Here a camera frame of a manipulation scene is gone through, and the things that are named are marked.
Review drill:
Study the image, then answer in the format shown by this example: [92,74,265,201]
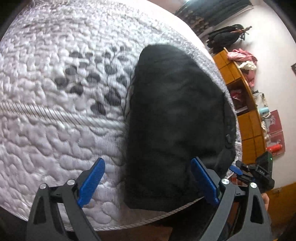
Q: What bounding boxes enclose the black quilted pants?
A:
[125,44,236,212]

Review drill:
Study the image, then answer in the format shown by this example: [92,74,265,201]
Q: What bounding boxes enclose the right hand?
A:
[261,193,270,210]

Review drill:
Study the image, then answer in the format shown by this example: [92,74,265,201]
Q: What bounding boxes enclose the red thermos bottle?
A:
[267,144,282,153]

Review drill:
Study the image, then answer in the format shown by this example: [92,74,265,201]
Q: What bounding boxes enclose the orange wooden cabinet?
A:
[213,49,266,164]

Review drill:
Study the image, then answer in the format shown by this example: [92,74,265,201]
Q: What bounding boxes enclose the light blue kettle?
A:
[258,106,270,118]

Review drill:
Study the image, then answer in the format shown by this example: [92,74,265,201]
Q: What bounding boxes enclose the grey quilted bedspread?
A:
[1,1,231,231]

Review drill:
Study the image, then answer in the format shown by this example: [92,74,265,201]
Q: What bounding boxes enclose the pink clothes pile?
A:
[227,48,258,89]

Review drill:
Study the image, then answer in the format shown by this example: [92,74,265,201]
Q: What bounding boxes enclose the dark right curtain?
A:
[175,0,252,36]

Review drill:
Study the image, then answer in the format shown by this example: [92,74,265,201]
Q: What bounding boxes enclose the framed wall picture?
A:
[291,63,296,75]

